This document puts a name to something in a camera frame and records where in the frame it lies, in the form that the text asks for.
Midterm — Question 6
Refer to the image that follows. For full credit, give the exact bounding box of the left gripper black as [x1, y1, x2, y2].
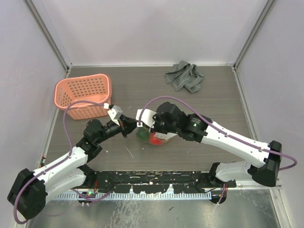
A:
[95, 114, 138, 144]

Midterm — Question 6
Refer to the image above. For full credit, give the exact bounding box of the dark green fruit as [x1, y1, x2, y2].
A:
[136, 127, 150, 142]

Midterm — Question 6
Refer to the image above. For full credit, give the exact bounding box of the clear zip top bag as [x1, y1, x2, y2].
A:
[134, 127, 176, 146]

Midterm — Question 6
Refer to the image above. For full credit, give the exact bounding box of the red apple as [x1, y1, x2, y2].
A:
[149, 134, 165, 145]

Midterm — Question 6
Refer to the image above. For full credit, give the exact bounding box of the pink plastic basket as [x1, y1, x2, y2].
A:
[54, 74, 112, 120]

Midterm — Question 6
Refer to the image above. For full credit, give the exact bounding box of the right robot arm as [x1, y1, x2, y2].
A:
[152, 102, 282, 187]

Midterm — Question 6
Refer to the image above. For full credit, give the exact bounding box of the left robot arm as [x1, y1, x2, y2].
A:
[7, 115, 137, 224]

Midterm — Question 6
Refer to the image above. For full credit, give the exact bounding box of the grey crumpled cloth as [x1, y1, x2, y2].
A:
[164, 61, 204, 93]

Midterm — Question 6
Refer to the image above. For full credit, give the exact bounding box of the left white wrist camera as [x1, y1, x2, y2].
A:
[103, 103, 123, 126]

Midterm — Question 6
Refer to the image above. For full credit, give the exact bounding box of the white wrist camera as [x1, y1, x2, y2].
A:
[103, 103, 123, 126]
[136, 109, 156, 128]

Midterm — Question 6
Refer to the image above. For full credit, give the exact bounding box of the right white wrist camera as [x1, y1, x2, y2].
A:
[136, 109, 156, 128]

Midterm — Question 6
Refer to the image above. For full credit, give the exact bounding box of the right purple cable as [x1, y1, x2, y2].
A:
[139, 95, 298, 205]

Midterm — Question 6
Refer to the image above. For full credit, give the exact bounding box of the purple cable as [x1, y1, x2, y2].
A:
[139, 95, 298, 205]
[13, 100, 112, 224]

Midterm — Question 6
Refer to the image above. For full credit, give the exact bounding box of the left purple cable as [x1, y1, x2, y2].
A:
[13, 100, 112, 224]

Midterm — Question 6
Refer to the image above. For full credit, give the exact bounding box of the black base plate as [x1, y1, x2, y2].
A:
[78, 171, 224, 194]

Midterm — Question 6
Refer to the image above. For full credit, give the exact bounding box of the grey cable duct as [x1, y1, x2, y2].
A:
[53, 188, 212, 201]

